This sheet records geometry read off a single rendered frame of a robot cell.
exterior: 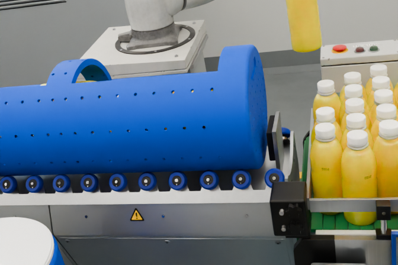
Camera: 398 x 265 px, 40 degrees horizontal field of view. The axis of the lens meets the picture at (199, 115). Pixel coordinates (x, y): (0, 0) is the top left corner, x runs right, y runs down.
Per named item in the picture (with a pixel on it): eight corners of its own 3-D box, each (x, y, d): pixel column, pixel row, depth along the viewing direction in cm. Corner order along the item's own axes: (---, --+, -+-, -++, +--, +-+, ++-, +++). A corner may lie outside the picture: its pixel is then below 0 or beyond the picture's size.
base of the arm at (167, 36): (124, 34, 207) (121, 19, 204) (182, 27, 204) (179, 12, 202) (115, 52, 191) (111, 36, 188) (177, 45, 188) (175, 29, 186)
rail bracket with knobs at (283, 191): (278, 215, 121) (273, 175, 116) (311, 215, 119) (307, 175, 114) (273, 245, 112) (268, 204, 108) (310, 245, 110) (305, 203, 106)
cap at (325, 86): (324, 84, 133) (324, 77, 132) (337, 87, 130) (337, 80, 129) (314, 90, 131) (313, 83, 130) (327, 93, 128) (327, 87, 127)
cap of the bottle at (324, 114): (324, 123, 116) (324, 116, 115) (312, 117, 119) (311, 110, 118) (338, 116, 118) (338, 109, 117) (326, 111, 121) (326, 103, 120)
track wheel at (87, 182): (83, 174, 136) (79, 173, 134) (99, 173, 135) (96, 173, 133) (82, 192, 135) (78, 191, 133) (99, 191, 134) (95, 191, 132)
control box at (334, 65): (323, 78, 156) (320, 44, 151) (398, 73, 151) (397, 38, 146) (322, 93, 147) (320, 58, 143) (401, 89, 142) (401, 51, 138)
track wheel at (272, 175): (265, 168, 124) (263, 168, 122) (285, 168, 123) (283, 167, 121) (265, 188, 123) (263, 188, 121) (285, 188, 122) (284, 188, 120)
